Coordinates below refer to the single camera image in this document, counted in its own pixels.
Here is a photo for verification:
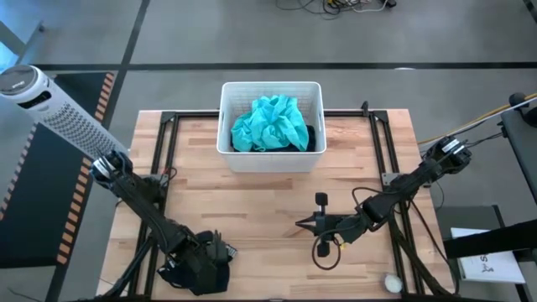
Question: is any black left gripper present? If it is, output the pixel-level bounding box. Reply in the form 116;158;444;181
167;229;231;295

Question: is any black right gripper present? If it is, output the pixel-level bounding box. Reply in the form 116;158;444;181
295;191;357;258

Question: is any black garment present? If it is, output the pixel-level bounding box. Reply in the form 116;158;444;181
157;229;238;295

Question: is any teal garment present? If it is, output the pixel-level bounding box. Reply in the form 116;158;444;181
230;94;310;153

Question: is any white plastic laundry basket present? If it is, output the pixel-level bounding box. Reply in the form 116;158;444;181
216;81;327;174

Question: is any black flat bar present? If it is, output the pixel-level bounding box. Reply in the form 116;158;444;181
443;219;537;260

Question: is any white paper booklet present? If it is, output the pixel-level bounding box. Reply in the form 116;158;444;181
451;227;526;284

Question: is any black orange-striped floor mat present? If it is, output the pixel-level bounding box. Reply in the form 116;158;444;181
0;71;117;269

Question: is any white tower fan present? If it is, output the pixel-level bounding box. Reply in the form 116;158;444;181
0;65;129;160

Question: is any black side table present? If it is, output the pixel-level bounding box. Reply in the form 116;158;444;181
498;92;537;205

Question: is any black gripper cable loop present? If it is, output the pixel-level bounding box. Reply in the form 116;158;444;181
311;235;342;272

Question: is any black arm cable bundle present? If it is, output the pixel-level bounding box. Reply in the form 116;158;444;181
388;200;459;299

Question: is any black aluminium table frame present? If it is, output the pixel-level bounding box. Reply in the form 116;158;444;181
98;100;458;302

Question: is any yellow cable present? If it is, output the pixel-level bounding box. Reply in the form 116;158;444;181
417;92;537;146

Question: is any floor cable tangle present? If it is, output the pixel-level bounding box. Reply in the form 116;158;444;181
274;0;398;16

